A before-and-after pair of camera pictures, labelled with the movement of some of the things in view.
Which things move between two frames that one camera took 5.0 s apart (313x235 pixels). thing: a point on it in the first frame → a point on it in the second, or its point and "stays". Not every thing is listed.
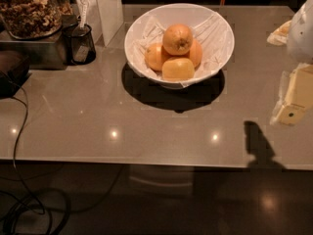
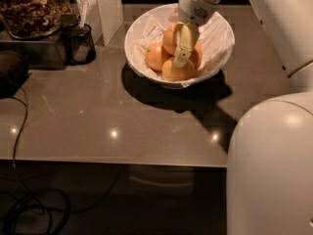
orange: x=177 y=39 stays
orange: x=156 y=55 stays
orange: x=177 y=69 stays
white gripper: x=302 y=33 → x=193 y=8
